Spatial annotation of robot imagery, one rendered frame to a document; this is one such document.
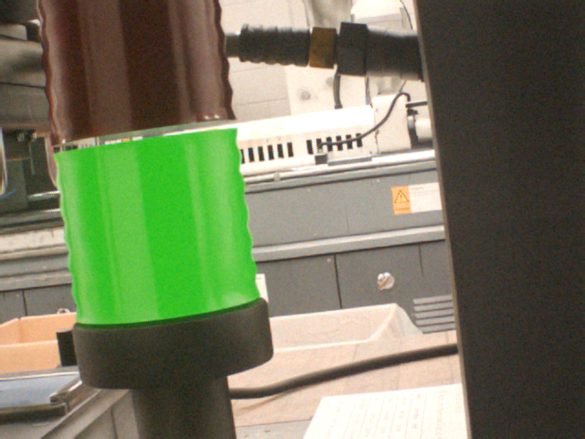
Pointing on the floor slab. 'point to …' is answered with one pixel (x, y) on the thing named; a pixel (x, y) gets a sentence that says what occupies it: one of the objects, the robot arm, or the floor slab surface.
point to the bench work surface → (409, 380)
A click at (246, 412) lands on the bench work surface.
